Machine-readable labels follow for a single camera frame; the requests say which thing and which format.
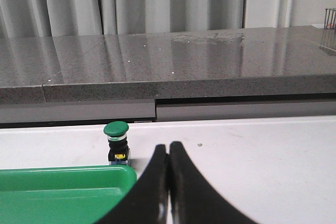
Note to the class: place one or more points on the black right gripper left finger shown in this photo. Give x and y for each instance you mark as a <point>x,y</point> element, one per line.
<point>147,200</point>

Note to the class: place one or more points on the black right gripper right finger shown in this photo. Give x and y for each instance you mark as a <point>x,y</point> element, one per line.
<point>193,199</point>

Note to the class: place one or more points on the green mushroom push button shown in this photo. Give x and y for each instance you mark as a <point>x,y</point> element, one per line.
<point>116,133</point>

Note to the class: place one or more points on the green plastic tray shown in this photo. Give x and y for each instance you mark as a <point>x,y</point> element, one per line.
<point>63,195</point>

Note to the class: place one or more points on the grey stone countertop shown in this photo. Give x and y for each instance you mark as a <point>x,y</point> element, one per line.
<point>215,74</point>

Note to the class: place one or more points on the white pleated curtain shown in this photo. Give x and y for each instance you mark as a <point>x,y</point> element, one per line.
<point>42,18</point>

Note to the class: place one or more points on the wire rack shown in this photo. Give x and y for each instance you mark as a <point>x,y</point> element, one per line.
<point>327,42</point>

